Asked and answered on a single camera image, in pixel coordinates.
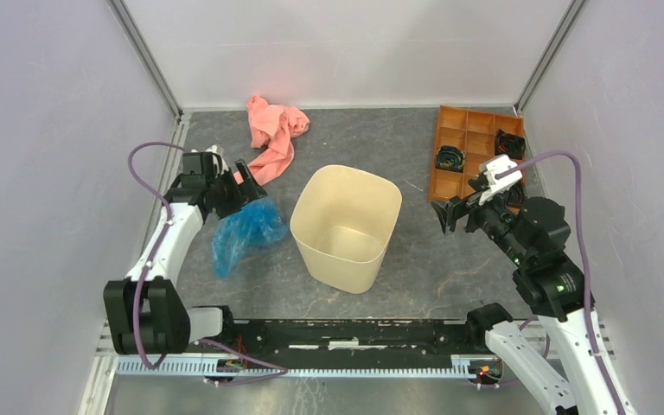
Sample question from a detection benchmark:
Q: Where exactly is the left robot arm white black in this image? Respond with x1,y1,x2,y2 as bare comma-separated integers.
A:
103,151,267,359

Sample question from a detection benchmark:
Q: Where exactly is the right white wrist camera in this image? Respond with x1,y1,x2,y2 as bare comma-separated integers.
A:
469,155,522,206

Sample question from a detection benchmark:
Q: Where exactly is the orange compartment tray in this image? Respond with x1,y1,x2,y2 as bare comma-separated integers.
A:
427,105,525,202

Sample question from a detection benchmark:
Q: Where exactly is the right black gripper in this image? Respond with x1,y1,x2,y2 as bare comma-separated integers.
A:
430,177,530,265

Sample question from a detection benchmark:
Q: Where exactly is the black bag roll left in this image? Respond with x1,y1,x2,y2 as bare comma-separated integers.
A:
435,145,466,173

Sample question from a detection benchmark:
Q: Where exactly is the pink cloth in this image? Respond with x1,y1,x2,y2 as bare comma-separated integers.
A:
246,95,310,186

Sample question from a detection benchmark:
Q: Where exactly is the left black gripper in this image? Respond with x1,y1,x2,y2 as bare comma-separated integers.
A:
207,160,267,220

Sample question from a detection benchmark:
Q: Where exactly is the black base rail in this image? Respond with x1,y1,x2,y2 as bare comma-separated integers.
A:
215,319,490,369

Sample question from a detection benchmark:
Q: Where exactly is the black bag roll top right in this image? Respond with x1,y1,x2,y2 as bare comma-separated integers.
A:
495,130,527,160

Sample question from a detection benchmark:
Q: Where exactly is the black bag roll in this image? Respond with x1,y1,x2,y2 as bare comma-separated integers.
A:
435,145,466,173
495,130,527,160
506,181,527,208

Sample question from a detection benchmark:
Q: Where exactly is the white slotted cable duct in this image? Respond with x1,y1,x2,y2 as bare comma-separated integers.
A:
115,354,505,380

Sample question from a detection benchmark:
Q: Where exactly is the beige trash bin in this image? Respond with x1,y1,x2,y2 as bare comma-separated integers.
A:
290,165,402,294

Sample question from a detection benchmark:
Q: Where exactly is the black bag roll bottom right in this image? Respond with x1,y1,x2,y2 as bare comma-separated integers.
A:
506,181,527,208

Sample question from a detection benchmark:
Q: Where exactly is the blue plastic trash bag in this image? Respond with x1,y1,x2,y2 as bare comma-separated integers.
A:
210,196,289,278

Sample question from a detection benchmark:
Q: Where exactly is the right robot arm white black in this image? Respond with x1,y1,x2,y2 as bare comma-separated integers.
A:
431,193,636,414

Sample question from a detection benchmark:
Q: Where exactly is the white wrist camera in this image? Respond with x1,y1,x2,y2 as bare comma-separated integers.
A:
469,155,522,206
206,144,230,176

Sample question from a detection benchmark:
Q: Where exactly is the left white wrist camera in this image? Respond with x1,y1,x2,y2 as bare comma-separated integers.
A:
206,144,230,176

